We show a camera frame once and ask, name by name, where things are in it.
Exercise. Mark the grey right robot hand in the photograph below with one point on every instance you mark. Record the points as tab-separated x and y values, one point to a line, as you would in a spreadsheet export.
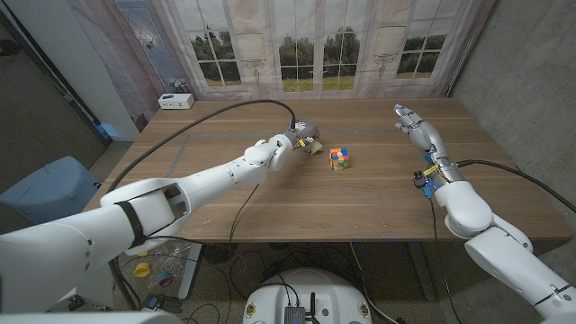
425	135

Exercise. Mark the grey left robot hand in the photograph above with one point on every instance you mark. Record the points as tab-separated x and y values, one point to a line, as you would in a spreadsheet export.
306	132

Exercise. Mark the yellow sponge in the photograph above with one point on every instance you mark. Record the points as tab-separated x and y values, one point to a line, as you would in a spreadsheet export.
317	147

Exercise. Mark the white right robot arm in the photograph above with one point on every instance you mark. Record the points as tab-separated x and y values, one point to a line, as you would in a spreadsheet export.
508	256

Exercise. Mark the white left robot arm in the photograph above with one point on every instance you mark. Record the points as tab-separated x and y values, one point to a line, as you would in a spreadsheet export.
211	175

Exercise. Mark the multicoloured Rubik's cube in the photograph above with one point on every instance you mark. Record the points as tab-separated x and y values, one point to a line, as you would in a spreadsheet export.
339	159

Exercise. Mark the printed window backdrop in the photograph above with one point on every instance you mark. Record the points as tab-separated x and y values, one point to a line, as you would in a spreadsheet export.
315	27

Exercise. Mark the white power strip box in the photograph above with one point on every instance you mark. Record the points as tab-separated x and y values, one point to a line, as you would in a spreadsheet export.
175	101

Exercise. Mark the dark grey table leg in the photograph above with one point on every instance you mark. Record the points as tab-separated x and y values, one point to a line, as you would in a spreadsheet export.
423	270

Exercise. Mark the black round floor base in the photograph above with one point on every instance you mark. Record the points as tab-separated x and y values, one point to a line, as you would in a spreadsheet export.
218	253

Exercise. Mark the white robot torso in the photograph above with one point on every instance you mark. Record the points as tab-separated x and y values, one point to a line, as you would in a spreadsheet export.
310	288

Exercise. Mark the white table leg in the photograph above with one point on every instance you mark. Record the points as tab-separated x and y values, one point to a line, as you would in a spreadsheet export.
191	270

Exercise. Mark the yellow plastic cup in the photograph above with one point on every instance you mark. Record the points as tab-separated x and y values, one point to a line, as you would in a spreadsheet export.
141	270

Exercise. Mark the blue and black floor device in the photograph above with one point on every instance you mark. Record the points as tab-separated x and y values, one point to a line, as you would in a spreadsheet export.
159	303

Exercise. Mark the blue chair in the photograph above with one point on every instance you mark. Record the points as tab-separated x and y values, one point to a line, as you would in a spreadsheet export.
45	189

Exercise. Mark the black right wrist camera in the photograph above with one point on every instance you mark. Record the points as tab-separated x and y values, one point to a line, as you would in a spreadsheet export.
420	181

